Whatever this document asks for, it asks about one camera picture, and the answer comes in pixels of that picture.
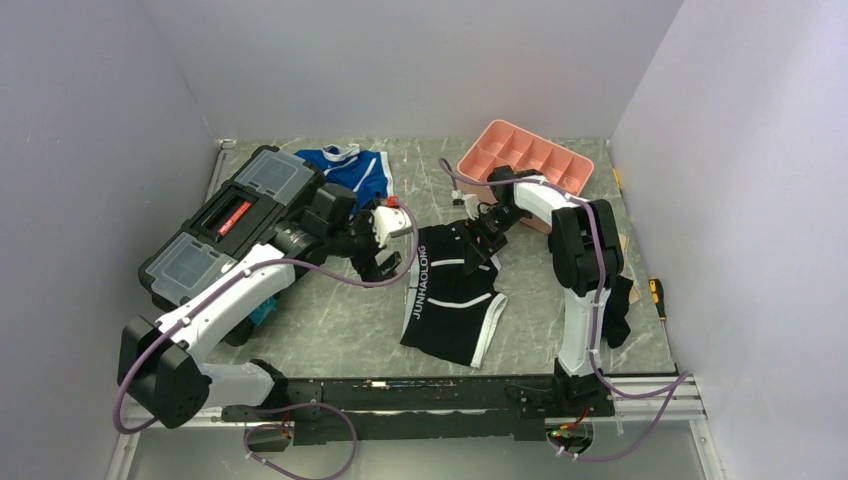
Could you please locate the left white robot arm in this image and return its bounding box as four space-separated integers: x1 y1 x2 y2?
112 185 417 434

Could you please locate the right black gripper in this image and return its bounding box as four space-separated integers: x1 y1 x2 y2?
456 205 529 274

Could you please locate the black white underwear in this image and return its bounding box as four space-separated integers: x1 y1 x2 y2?
400 221 508 369

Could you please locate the yellow black screwdriver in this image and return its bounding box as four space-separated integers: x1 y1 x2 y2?
649 277 667 322

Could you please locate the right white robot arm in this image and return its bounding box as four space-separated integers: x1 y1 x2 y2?
457 166 623 415

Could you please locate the aluminium frame rail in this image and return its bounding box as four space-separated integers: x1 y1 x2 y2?
609 375 707 422

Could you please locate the pink divided organizer tray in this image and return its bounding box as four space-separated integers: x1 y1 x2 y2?
456 120 594 234

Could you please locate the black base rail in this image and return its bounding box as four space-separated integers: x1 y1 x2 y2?
222 375 591 446

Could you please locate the black plastic toolbox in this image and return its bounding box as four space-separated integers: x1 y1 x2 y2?
138 145 355 312

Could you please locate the black cloth at right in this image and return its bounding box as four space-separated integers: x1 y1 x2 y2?
601 275 633 349

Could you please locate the brown cardboard piece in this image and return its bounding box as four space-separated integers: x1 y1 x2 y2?
618 233 641 305

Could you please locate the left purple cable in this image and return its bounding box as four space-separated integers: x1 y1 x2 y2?
112 198 422 480

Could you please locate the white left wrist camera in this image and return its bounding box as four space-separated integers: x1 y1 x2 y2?
372 196 414 248

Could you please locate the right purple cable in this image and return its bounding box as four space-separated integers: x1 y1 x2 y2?
438 157 690 464

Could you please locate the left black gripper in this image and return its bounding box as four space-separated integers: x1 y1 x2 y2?
327 199 402 286

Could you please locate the purple cable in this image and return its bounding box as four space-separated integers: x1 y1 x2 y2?
438 157 690 464
112 198 422 480

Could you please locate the blue white underwear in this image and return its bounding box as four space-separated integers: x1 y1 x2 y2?
294 143 394 208

